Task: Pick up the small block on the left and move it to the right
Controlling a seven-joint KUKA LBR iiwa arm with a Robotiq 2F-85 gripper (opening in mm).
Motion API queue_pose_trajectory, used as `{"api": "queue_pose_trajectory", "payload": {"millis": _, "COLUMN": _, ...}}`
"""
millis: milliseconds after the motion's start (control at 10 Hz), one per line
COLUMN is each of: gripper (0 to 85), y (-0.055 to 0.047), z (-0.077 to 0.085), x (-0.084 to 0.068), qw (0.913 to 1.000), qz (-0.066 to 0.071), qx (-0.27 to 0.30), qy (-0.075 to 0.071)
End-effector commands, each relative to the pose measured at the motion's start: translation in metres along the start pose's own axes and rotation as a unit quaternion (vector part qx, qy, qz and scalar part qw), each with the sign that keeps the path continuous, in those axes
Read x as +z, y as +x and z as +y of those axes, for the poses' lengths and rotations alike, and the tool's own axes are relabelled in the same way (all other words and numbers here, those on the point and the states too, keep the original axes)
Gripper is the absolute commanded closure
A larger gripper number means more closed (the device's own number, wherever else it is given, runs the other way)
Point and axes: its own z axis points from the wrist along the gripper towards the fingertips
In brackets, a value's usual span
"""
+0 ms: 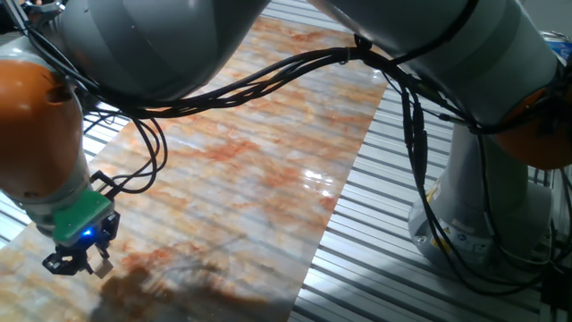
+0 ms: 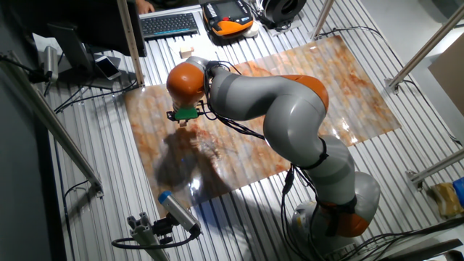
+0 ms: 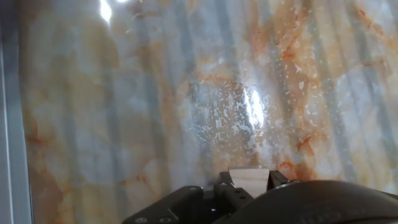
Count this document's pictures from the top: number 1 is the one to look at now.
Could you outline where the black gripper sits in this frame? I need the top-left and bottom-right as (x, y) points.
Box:
(42, 211), (122, 276)

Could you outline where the small wooden block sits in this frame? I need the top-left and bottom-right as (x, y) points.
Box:
(92, 258), (115, 279)

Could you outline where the orange marble pattern mat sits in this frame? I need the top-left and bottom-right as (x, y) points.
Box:
(0, 15), (390, 322)

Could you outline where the blue bag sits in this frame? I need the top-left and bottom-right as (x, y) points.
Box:
(545, 38), (572, 62)

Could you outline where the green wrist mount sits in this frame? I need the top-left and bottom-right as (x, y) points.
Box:
(52, 190), (113, 247)

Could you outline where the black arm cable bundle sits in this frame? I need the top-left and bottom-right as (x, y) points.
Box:
(15, 13), (572, 297)

